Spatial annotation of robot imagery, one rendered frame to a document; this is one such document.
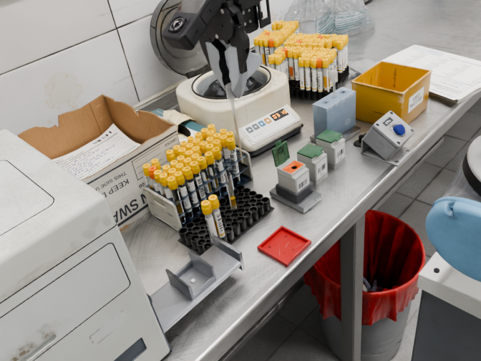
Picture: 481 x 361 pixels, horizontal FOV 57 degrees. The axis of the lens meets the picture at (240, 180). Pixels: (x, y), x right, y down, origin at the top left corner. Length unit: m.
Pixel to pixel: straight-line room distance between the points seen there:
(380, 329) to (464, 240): 0.96
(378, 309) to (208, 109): 0.73
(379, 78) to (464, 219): 0.75
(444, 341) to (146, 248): 0.54
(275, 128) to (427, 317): 0.52
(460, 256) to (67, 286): 0.42
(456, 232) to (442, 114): 0.67
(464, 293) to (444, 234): 0.19
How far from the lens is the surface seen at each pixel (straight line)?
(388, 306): 1.34
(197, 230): 0.83
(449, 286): 0.71
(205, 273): 0.71
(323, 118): 1.00
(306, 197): 0.87
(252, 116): 1.04
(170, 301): 0.70
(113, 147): 1.06
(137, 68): 1.24
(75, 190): 0.51
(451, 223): 0.51
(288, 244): 0.79
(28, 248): 0.47
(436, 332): 0.83
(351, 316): 1.19
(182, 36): 0.59
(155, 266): 0.81
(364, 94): 1.09
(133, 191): 0.89
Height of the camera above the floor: 1.44
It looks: 36 degrees down
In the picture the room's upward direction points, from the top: 10 degrees counter-clockwise
